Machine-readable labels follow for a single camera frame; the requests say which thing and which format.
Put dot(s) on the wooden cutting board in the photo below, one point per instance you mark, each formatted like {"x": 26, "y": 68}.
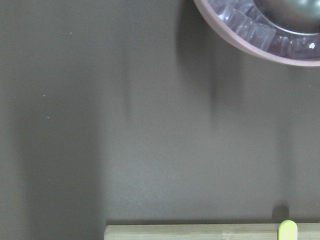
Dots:
{"x": 262, "y": 231}

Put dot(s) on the pink bowl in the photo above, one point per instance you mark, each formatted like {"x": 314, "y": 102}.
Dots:
{"x": 240, "y": 23}

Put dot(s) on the metal spoon in bowl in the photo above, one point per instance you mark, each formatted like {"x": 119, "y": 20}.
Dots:
{"x": 296, "y": 16}

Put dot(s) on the yellow handled utensil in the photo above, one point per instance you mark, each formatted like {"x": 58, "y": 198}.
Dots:
{"x": 288, "y": 230}

